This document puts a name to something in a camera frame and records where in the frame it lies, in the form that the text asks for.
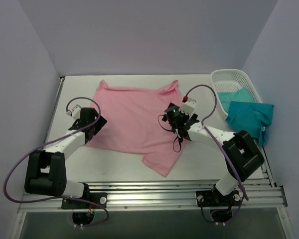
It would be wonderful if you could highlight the pink t shirt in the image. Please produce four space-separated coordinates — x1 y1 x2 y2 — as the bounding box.
86 80 182 177

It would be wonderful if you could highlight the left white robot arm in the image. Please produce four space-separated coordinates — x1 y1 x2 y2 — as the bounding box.
24 108 107 209

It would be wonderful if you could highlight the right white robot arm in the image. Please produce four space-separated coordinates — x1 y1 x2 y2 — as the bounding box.
162 100 265 206

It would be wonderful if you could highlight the white plastic basket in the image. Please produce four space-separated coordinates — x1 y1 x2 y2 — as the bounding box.
210 69 262 120

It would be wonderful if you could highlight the teal t shirt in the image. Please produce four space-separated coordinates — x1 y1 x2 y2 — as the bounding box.
218 88 274 146

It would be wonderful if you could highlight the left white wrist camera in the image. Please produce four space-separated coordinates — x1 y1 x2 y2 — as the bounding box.
66 105 82 120

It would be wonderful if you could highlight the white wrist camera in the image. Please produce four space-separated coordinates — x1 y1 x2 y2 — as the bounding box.
66 105 82 120
179 96 196 117

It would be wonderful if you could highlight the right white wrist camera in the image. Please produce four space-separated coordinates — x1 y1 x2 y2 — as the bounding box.
179 96 196 117

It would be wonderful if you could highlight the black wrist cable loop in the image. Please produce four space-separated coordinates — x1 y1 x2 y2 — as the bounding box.
157 114 185 153

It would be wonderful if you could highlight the aluminium mounting rail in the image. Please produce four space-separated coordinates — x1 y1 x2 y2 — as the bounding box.
16 179 289 214

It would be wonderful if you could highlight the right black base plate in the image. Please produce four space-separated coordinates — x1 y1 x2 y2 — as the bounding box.
196 190 241 208

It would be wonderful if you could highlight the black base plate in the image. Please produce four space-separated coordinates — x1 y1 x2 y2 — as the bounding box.
196 190 241 208
61 192 108 210

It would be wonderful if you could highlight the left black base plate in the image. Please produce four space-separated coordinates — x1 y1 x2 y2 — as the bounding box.
61 192 108 210

